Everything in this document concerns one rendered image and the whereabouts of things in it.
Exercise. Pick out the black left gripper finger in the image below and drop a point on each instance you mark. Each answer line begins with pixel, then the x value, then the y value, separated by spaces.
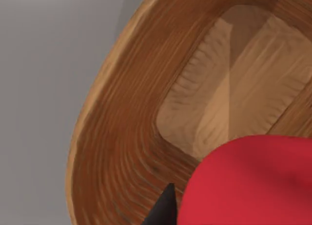
pixel 165 208

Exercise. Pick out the red apple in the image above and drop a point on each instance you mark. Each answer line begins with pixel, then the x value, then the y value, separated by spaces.
pixel 243 183

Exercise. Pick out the wooden basket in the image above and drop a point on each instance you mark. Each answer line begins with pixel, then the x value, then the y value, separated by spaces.
pixel 126 113

